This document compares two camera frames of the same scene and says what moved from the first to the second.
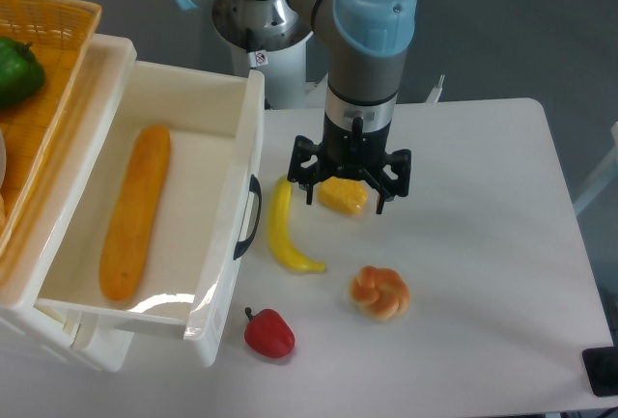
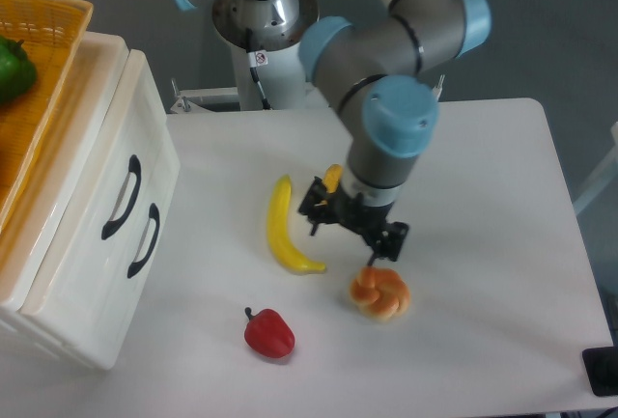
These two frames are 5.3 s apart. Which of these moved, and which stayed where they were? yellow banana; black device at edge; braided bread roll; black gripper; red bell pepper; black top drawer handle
Moved: black gripper; black top drawer handle
Stayed: black device at edge; braided bread roll; yellow banana; red bell pepper
